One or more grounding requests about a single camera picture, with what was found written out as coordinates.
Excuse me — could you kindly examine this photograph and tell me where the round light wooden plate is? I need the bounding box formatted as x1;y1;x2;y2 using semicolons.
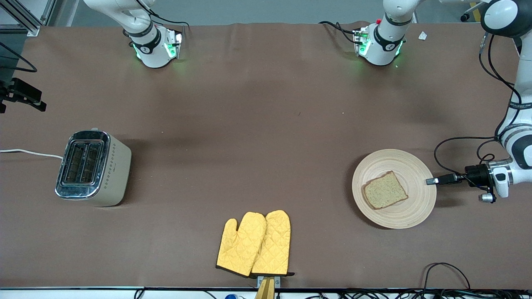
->
352;149;437;229

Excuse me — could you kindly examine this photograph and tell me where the brown bread toast slice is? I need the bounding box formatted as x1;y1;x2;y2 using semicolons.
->
362;171;409;210

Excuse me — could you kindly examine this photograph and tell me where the chrome and cream toaster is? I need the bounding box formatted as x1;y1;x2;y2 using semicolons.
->
55;128;132;207

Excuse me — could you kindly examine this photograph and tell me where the yellow quilted oven mitt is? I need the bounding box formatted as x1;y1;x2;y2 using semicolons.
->
251;210;295;277
216;212;267;277

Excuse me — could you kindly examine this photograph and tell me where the brown table cover mat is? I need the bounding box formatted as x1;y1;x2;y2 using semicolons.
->
0;22;532;289

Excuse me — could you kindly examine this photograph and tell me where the yellow wooden stick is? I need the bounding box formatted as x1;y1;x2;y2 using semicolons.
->
254;277;276;299

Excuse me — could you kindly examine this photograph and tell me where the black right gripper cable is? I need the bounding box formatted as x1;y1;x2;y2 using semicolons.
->
0;41;39;73

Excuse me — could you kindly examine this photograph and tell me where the black left arm gripper cable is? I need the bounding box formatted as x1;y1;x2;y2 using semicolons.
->
433;31;520;183

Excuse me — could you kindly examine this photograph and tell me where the white toaster power cable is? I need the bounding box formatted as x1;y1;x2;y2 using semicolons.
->
0;149;64;160

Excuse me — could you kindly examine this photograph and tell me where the aluminium frame profile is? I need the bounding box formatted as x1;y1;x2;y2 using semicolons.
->
0;0;57;37

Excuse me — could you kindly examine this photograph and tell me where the black looped cable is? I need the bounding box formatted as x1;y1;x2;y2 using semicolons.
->
422;262;472;291

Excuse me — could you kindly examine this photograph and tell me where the black right arm base cable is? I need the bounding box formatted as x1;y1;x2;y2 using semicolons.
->
137;0;191;29

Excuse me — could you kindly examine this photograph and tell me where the black arm base cable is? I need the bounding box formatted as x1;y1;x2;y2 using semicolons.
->
319;21;358;44
137;0;191;29

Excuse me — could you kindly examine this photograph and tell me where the black left arm base cable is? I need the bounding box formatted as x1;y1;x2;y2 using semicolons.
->
319;21;358;44

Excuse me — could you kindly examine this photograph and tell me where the small metal bracket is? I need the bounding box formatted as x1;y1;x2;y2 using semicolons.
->
256;275;281;289

